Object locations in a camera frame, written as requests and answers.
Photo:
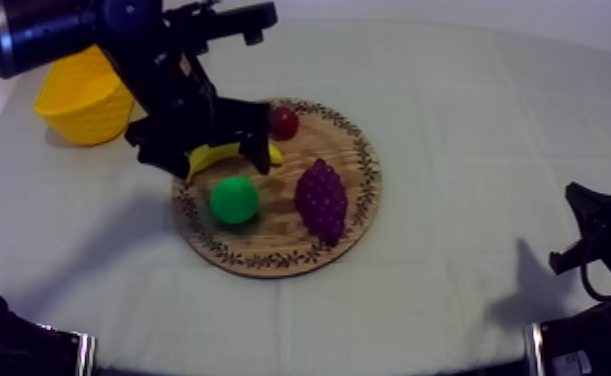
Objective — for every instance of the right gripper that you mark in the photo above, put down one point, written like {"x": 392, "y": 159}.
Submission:
{"x": 607, "y": 231}

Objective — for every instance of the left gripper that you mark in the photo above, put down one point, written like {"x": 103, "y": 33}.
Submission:
{"x": 192, "y": 123}

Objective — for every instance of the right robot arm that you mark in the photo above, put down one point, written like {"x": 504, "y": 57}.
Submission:
{"x": 594, "y": 341}

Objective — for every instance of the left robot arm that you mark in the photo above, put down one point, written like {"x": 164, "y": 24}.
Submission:
{"x": 37, "y": 31}

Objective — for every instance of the green toy pear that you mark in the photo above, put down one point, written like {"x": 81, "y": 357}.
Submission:
{"x": 234, "y": 200}

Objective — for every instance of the round wooden board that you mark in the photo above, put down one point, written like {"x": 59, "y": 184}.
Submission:
{"x": 284, "y": 220}

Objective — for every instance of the yellow toy banana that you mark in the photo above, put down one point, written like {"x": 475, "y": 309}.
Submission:
{"x": 213, "y": 155}

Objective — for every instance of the small red fruit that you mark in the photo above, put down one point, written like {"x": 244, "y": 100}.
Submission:
{"x": 285, "y": 123}

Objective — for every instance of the purple toy grapes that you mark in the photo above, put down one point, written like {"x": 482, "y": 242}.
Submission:
{"x": 322, "y": 202}

